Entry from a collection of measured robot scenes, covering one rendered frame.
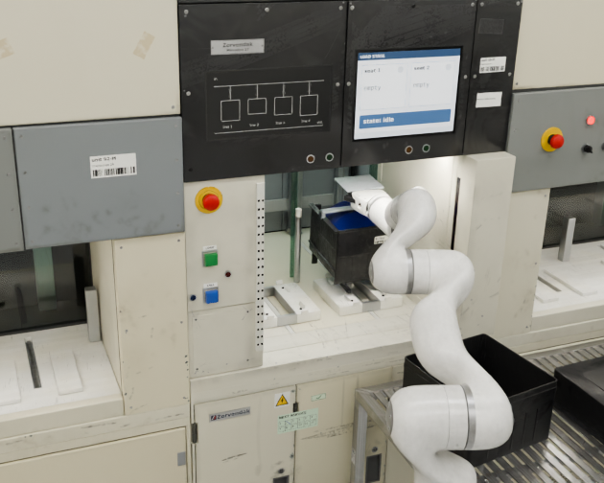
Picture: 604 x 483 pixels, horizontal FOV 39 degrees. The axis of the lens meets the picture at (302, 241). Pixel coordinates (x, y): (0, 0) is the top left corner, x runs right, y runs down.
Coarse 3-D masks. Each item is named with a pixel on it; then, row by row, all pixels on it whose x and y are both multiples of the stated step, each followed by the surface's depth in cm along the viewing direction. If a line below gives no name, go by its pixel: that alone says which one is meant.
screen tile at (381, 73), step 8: (384, 64) 204; (392, 64) 204; (400, 64) 205; (368, 72) 203; (376, 72) 203; (384, 72) 204; (392, 72) 205; (368, 80) 203; (376, 80) 204; (384, 80) 205; (392, 80) 206; (400, 80) 207; (360, 88) 203; (400, 88) 207; (360, 96) 204; (368, 96) 205; (376, 96) 206; (384, 96) 207; (392, 96) 207; (400, 96) 208; (360, 104) 205; (368, 104) 206; (376, 104) 207; (384, 104) 208; (392, 104) 208; (400, 104) 209
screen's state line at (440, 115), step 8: (400, 112) 210; (408, 112) 211; (416, 112) 212; (424, 112) 212; (432, 112) 213; (440, 112) 214; (448, 112) 215; (360, 120) 207; (368, 120) 207; (376, 120) 208; (384, 120) 209; (392, 120) 210; (400, 120) 211; (408, 120) 212; (416, 120) 212; (424, 120) 213; (432, 120) 214; (440, 120) 215; (448, 120) 216
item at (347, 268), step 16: (352, 176) 255; (368, 176) 256; (320, 208) 262; (336, 208) 252; (352, 208) 253; (320, 224) 256; (320, 240) 257; (336, 240) 246; (352, 240) 247; (368, 240) 249; (384, 240) 251; (320, 256) 259; (336, 256) 248; (352, 256) 250; (368, 256) 252; (336, 272) 250; (352, 272) 252; (368, 272) 255
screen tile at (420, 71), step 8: (416, 64) 207; (424, 64) 208; (432, 64) 208; (440, 64) 209; (416, 72) 208; (424, 72) 208; (432, 72) 209; (440, 72) 210; (448, 72) 211; (448, 80) 212; (432, 88) 211; (440, 88) 212; (448, 88) 213; (416, 96) 210; (424, 96) 211; (432, 96) 212; (440, 96) 213; (448, 96) 213; (408, 104) 210; (416, 104) 211; (424, 104) 212; (432, 104) 213
